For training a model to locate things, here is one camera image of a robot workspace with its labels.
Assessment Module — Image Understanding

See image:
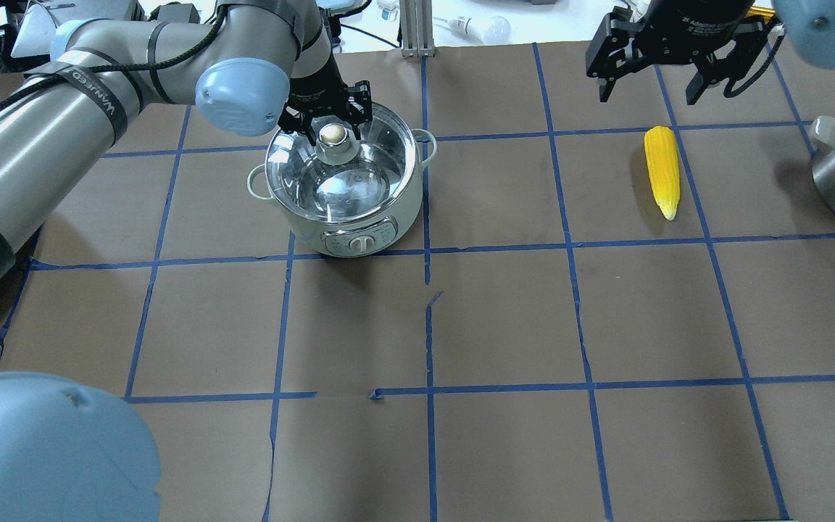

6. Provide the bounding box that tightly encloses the aluminium frame post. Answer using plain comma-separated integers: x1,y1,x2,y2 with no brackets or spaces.
399,0,437,59

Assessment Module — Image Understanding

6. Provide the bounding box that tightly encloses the yellow corn cob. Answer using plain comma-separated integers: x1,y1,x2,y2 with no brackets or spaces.
644,126,681,221

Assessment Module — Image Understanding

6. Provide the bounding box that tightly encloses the white light bulb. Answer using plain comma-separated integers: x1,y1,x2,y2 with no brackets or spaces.
432,14,512,44

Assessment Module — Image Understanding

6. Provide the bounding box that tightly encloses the glass pot lid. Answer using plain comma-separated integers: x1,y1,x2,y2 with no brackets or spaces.
262,104,420,225

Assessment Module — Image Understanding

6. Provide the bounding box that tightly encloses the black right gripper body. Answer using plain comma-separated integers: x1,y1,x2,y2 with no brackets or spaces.
632,1,763,65

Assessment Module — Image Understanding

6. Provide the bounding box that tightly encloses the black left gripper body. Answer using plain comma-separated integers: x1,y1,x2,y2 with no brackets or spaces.
283,52,350,117

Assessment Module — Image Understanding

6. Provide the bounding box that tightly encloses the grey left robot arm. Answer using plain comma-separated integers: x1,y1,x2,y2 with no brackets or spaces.
0,1,373,280

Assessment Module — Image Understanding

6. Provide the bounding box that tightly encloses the pale green electric pot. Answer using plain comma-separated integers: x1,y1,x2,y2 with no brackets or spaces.
246,128,438,258

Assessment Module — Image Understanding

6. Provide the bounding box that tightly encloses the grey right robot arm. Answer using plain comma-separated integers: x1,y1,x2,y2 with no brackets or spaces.
278,1,835,139

